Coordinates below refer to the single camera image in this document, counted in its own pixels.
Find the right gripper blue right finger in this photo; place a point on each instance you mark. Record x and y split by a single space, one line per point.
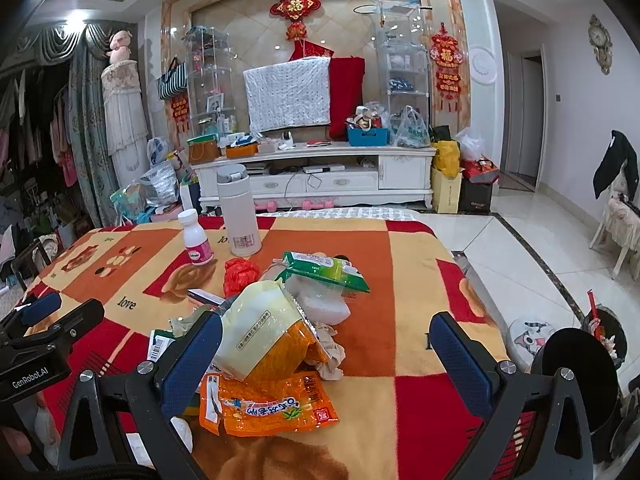
468 364

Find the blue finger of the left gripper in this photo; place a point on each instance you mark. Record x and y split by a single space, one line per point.
36 311

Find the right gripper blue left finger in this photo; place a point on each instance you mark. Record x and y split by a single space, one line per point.
184 363

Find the orange snack wrapper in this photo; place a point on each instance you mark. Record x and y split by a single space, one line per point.
296 404

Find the white medicine box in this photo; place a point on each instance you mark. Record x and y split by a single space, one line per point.
204 297

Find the cream orange foil bag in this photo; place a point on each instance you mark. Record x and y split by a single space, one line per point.
266 336

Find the red wrapper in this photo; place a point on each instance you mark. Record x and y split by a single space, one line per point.
238 274

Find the green wet wipes packet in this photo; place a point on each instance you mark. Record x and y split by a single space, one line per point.
323 269

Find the white sponge block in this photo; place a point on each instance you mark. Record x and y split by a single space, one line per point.
321 302

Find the black trash bin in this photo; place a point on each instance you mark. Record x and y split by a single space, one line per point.
596 378

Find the person left hand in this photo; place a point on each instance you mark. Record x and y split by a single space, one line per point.
18 442

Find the cat face stool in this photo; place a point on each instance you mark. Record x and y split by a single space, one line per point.
526 337

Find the red orange patterned blanket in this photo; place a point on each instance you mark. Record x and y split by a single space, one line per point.
324 371

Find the dark floor waste basket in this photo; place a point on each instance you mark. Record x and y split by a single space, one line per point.
614 334

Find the small white pink bottle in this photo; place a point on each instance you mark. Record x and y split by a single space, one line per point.
195 238

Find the white thermos bottle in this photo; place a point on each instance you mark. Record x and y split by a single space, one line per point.
238 209

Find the yellow bag on box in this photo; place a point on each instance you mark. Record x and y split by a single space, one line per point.
447 158

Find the white TV cabinet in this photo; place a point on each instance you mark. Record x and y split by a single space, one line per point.
337 174

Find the white chair with jacket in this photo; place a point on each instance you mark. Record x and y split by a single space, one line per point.
617 177

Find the blue storage basket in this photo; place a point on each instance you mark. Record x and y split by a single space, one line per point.
372 138

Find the white cloth covered TV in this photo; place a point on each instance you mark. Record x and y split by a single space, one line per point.
288 95

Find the red chinese knot ornament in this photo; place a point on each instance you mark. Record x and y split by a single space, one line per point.
295 11

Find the gold wall clock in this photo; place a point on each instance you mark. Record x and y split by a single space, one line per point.
601 41

